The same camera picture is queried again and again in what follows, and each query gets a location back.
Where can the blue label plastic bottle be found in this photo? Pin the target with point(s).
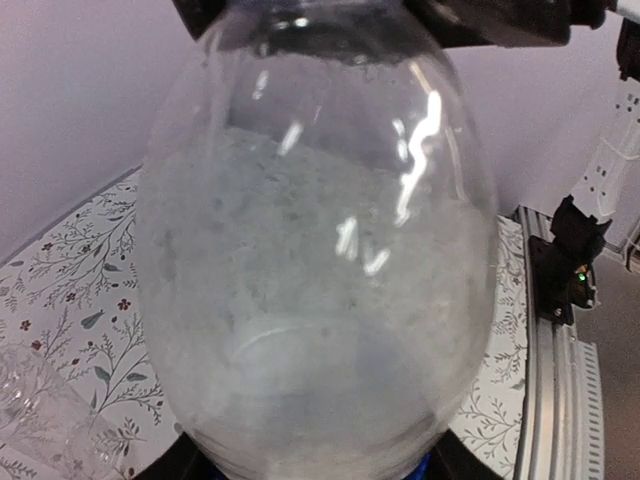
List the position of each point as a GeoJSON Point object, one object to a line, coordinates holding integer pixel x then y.
{"type": "Point", "coordinates": [317, 242]}

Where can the floral patterned table mat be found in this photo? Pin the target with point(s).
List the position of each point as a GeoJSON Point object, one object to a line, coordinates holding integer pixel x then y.
{"type": "Point", "coordinates": [71, 297]}

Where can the aluminium front rail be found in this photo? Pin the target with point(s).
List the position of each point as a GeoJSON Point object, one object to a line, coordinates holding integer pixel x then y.
{"type": "Point", "coordinates": [581, 409]}

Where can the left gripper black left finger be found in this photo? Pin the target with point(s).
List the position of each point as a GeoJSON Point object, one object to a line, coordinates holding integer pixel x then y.
{"type": "Point", "coordinates": [182, 461]}

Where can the clear plastic bottle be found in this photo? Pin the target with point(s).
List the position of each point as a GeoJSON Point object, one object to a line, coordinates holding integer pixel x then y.
{"type": "Point", "coordinates": [44, 418]}

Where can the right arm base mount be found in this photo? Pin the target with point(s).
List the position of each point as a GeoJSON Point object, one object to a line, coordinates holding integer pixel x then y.
{"type": "Point", "coordinates": [558, 284]}

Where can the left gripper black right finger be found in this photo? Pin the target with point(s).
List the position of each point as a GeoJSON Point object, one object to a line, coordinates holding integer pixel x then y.
{"type": "Point", "coordinates": [451, 460]}

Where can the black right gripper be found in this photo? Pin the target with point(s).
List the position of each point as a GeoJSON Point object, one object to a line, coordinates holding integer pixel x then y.
{"type": "Point", "coordinates": [506, 23]}

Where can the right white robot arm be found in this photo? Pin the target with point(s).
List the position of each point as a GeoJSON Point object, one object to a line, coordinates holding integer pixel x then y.
{"type": "Point", "coordinates": [554, 87]}

